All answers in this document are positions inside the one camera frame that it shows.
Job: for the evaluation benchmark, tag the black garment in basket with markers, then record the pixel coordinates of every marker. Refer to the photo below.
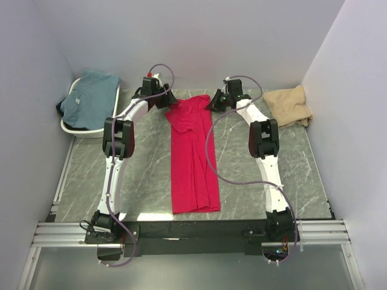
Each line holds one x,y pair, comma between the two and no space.
60,108

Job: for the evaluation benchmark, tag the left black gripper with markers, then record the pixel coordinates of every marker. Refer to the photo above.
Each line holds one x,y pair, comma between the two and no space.
165,96

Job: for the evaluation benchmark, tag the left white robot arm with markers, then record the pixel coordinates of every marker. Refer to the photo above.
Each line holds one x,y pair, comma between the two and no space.
118,146

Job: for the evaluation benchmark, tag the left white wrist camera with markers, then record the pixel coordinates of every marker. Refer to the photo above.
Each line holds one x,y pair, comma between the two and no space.
157,76

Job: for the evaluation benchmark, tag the teal blue t shirt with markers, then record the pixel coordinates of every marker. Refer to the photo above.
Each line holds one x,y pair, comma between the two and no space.
91,101

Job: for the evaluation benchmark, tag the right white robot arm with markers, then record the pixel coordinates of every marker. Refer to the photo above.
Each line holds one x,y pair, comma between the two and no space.
264,148

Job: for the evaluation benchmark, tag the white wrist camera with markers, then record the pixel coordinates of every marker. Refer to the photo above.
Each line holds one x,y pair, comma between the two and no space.
157,76
225,87

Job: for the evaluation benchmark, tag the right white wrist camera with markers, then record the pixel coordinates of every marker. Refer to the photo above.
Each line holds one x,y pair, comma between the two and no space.
225,87

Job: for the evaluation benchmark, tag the white laundry basket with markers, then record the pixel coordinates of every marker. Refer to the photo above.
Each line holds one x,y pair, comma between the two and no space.
91,133

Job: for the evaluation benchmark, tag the red t shirt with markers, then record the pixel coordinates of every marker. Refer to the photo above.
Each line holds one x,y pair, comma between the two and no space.
194,186

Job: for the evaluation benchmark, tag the beige folded t shirt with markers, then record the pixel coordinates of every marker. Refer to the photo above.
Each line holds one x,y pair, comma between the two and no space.
288,107

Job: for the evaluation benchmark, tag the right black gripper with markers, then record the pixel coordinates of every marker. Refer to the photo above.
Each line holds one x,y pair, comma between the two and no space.
217,98

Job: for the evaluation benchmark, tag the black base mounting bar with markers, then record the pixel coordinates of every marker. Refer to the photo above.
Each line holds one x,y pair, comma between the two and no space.
184,246

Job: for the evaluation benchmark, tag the aluminium frame rail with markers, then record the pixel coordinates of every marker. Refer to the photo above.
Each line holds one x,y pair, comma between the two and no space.
313,232

